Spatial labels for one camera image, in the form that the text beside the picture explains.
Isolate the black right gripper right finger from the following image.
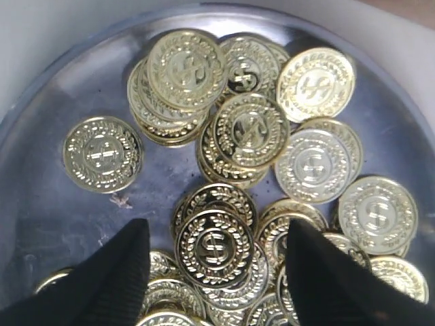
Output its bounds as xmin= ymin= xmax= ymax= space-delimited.
xmin=285 ymin=220 xmax=434 ymax=325

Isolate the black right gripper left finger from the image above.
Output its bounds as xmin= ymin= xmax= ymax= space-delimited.
xmin=1 ymin=219 xmax=150 ymax=325

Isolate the round steel plate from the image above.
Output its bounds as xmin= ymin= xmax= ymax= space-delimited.
xmin=1 ymin=3 xmax=434 ymax=307

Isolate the lone gold coin front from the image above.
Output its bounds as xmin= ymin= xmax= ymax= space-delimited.
xmin=63 ymin=115 xmax=144 ymax=194

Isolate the gold coin left stack top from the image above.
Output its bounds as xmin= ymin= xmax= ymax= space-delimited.
xmin=147 ymin=29 xmax=228 ymax=112

